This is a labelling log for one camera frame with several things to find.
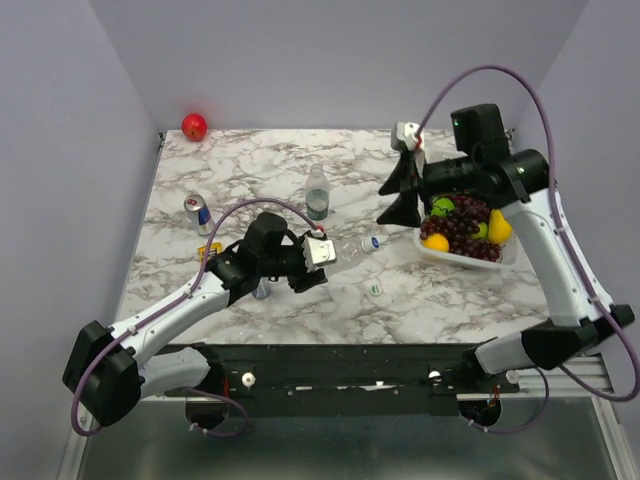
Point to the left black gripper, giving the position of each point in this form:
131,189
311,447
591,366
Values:
302,283

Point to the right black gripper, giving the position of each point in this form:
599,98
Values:
404,178

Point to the clear unlabeled plastic bottle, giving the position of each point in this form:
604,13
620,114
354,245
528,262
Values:
349,255

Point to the blue white bottle cap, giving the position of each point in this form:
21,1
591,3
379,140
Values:
369,245

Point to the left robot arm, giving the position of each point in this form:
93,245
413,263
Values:
111,368

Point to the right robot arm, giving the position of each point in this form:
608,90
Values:
516,184

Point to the green label water bottle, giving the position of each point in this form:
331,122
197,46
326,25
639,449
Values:
317,193

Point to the green striped ball fruit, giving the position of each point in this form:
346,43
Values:
442,207

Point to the tilted silver drink can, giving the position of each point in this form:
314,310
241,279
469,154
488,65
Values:
263,289

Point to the orange fruit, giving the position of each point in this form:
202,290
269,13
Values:
436,242

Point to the dark purple grape bunch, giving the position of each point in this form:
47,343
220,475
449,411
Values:
458,226

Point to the yellow m&m's candy bag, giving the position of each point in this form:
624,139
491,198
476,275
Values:
206,252

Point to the white plastic fruit basket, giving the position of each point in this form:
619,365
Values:
510,251

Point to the upright red bull can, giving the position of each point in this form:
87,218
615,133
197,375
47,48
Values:
199,214

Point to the red apple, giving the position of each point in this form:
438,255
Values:
194,127

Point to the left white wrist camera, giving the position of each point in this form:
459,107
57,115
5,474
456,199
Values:
318,253

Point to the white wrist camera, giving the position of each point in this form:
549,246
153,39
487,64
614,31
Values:
405,138
318,253

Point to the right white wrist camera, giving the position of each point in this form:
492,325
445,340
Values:
405,138

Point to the black mounting base rail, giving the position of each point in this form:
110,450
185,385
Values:
340,380

